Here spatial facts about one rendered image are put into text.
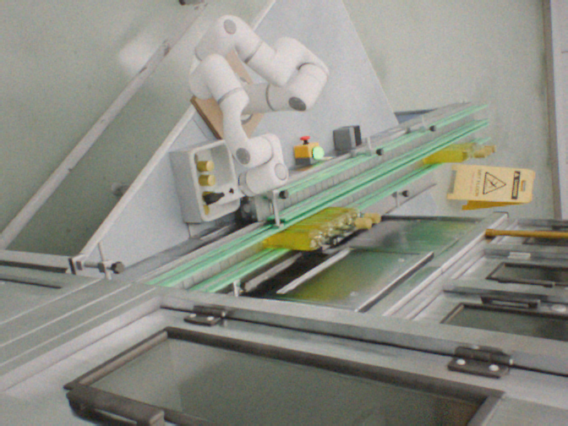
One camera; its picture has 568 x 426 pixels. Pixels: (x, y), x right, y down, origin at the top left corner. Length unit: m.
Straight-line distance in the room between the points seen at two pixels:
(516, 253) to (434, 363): 1.44
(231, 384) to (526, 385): 0.32
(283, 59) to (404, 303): 0.79
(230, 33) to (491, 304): 1.03
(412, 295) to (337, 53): 1.21
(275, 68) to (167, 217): 0.54
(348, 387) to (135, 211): 1.26
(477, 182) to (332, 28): 2.93
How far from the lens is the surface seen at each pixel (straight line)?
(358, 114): 2.83
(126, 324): 1.04
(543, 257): 2.16
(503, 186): 5.37
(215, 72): 1.82
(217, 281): 1.88
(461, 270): 2.06
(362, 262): 2.12
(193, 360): 0.87
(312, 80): 1.99
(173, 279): 1.74
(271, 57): 1.96
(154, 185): 1.94
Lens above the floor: 2.23
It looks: 38 degrees down
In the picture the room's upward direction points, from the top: 92 degrees clockwise
